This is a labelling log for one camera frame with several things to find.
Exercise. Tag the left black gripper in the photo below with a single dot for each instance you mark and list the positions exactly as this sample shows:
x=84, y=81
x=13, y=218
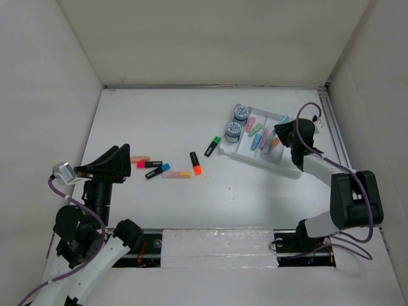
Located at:
x=114, y=168

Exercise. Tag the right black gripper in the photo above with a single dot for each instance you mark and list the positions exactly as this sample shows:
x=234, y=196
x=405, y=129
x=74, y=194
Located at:
x=282, y=128

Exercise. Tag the blue cap clear marker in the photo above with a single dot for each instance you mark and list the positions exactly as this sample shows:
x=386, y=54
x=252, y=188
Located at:
x=284, y=119

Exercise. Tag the orange cap clear marker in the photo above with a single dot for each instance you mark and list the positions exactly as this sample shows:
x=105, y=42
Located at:
x=275, y=143

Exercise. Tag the purple translucent marker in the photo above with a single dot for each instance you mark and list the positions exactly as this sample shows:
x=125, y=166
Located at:
x=264, y=138

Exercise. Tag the green eraser case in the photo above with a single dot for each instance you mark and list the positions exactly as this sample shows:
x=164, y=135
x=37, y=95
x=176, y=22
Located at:
x=257, y=128

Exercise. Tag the blue eraser case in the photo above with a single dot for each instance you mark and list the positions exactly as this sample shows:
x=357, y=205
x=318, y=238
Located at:
x=256, y=141

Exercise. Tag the pink eraser case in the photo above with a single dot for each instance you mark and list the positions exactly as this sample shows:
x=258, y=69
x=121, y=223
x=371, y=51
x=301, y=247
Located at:
x=250, y=124

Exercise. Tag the blue patterned tape roll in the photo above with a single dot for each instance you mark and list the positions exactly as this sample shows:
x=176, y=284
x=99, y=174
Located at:
x=241, y=114

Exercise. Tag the yellow cap translucent marker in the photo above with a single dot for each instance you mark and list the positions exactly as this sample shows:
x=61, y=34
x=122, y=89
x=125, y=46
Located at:
x=176, y=175

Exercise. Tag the green cap black highlighter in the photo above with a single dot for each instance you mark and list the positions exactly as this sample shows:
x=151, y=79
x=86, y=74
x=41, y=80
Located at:
x=210, y=149

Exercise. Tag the orange cap black highlighter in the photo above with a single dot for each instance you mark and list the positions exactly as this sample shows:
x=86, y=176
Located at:
x=196, y=164

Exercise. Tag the green cap clear marker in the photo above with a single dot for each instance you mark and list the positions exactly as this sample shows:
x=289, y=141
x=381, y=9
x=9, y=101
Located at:
x=269, y=141

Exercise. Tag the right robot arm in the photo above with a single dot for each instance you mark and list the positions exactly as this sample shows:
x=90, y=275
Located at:
x=325, y=224

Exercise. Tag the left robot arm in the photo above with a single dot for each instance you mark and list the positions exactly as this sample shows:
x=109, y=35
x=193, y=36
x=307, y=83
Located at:
x=86, y=251

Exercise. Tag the white divided organizer tray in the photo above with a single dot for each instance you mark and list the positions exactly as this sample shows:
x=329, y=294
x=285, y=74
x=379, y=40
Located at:
x=250, y=137

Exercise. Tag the pink cap black highlighter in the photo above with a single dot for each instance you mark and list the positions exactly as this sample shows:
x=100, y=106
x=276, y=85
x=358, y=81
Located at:
x=149, y=164

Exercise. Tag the blue cap black highlighter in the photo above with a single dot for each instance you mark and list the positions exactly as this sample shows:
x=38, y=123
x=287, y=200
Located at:
x=157, y=171

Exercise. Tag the aluminium frame profile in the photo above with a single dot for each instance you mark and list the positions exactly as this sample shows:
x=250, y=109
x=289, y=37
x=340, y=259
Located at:
x=341, y=153

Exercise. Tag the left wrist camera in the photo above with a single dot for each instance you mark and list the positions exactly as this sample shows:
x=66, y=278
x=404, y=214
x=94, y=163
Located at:
x=64, y=173

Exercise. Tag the metal mounting rail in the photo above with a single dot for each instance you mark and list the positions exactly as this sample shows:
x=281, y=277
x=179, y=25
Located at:
x=221, y=249

